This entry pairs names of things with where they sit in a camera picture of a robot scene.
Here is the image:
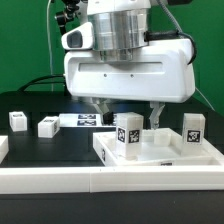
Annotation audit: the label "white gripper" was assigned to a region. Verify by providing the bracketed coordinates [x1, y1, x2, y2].
[61, 22, 195, 129]

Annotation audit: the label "white square table top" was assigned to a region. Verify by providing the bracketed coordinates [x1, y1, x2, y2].
[93, 128, 224, 166]

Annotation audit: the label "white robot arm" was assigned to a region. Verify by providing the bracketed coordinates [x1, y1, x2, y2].
[61, 0, 196, 129]

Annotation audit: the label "white marker sheet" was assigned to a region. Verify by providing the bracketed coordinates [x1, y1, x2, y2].
[59, 113, 115, 127]

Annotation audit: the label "white U-shaped fence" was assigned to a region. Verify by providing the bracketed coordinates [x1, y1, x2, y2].
[0, 134, 224, 195]

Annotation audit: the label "black cables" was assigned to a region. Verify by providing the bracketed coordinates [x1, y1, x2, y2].
[18, 73, 66, 92]

